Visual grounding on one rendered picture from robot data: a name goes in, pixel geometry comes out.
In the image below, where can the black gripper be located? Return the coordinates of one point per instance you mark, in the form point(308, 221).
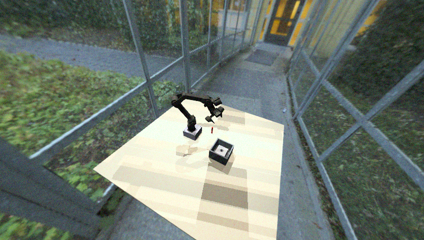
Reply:
point(208, 118)

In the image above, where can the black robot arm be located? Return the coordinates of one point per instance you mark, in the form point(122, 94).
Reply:
point(205, 99)

